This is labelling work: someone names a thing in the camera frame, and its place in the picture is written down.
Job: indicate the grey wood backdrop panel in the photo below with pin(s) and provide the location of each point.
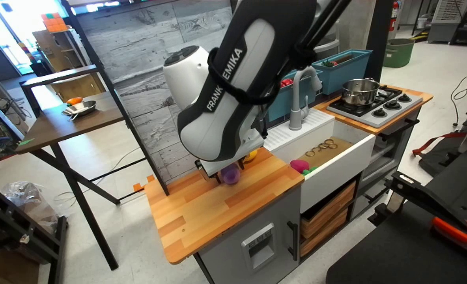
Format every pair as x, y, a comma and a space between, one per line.
131, 41

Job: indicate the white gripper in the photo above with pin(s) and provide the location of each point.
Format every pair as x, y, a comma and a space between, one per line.
213, 168

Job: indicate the yellow ball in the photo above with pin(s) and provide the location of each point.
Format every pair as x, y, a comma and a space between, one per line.
251, 155

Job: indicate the grey cabinet with dispenser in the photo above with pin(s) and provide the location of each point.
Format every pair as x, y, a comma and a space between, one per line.
260, 250

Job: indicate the white farmhouse sink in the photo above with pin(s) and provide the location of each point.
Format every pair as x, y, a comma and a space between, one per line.
334, 152

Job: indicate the green bin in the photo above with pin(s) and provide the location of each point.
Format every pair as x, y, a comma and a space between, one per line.
397, 52

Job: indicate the magenta fuzzy ball in sink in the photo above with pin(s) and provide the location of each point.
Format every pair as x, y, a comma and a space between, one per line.
298, 164

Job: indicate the dark brown side table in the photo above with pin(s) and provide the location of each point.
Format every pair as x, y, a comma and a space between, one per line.
52, 127

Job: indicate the items on side table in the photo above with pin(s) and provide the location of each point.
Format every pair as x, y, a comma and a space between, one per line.
77, 106

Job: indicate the steel cooking pot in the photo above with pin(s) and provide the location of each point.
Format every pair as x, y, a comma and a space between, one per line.
360, 92

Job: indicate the purple fuzzy ball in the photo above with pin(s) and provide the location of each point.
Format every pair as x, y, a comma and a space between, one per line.
230, 175

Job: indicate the right teal planter box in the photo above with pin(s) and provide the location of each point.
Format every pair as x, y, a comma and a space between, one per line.
339, 68

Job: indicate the teal planter box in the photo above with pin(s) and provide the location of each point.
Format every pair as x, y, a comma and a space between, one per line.
279, 111
339, 68

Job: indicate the grey toy stovetop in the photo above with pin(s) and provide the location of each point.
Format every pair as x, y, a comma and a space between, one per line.
388, 103

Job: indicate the orange handled black clamp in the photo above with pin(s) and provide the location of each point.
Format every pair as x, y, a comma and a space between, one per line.
446, 220

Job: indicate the wooden butcher block countertop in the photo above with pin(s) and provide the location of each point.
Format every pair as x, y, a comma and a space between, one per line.
194, 210

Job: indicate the left teal planter box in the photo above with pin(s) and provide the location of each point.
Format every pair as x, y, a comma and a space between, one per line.
279, 111

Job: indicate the white black Franka robot arm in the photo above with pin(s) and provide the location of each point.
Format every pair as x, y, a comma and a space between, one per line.
222, 90

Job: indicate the wooden crate drawers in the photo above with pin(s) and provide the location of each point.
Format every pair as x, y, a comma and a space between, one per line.
322, 220

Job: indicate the grey kitchen faucet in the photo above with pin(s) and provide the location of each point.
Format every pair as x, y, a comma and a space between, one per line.
298, 112

